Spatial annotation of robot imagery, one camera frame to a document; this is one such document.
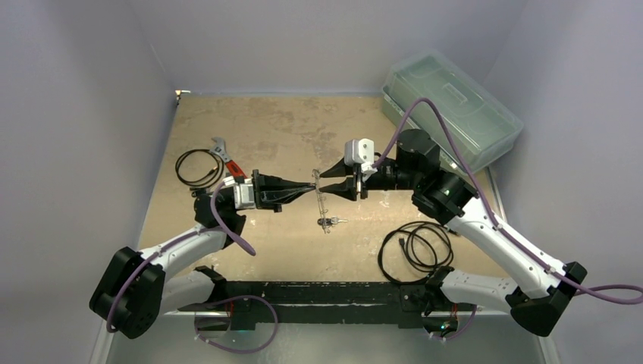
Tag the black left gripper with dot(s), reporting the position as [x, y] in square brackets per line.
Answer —
[271, 191]

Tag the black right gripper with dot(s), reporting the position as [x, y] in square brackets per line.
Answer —
[359, 177]

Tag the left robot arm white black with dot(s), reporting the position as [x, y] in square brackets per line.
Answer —
[138, 286]

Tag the black key tag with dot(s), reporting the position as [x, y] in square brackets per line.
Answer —
[325, 221]

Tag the red adjustable wrench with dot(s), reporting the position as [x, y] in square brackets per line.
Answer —
[220, 150]

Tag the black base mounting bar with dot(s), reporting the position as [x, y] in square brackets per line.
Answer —
[330, 303]

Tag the clear plastic storage box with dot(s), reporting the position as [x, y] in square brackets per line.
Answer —
[482, 128]

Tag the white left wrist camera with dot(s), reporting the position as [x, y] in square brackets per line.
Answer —
[243, 192]

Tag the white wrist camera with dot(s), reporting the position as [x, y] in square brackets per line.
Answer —
[243, 192]
[360, 152]

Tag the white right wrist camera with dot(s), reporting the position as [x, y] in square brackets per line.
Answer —
[360, 152]

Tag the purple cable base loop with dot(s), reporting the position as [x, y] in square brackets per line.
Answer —
[235, 323]

